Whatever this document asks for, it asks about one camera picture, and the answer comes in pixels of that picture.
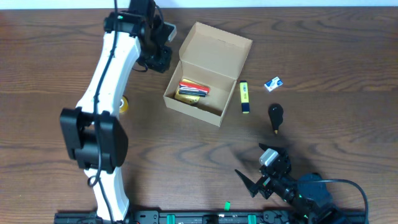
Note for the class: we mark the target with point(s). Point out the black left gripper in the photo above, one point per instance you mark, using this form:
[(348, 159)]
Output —
[(158, 59)]

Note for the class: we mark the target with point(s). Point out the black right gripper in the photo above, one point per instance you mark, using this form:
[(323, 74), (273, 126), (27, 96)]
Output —
[(268, 179)]

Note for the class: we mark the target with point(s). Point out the red black stapler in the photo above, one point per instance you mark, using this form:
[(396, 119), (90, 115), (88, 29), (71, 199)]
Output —
[(186, 88)]

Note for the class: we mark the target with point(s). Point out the black correction tape dispenser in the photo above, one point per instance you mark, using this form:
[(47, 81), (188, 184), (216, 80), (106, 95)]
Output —
[(276, 113)]

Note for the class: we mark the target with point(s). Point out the yellow adhesive tape roll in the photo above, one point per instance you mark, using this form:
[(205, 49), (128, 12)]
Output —
[(124, 106)]

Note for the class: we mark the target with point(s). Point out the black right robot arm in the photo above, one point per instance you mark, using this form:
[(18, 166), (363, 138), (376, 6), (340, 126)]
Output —
[(310, 199)]

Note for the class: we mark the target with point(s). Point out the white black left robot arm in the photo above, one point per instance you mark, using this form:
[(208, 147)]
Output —
[(93, 135)]

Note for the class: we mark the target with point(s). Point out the yellow sticky note pad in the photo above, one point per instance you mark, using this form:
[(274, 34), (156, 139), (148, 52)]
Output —
[(188, 99)]

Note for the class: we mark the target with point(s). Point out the small green clip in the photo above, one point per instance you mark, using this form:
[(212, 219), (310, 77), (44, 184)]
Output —
[(227, 206)]

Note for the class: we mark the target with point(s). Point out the open cardboard box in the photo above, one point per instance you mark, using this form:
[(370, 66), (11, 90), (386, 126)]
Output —
[(214, 58)]

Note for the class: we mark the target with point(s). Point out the white blue staples box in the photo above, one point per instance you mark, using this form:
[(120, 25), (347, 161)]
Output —
[(273, 84)]

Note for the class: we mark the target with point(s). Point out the yellow blue highlighter pen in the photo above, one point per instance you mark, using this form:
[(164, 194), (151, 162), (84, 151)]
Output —
[(244, 95)]

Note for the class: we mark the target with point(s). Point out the black mounting rail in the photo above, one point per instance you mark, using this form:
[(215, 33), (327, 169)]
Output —
[(155, 217)]

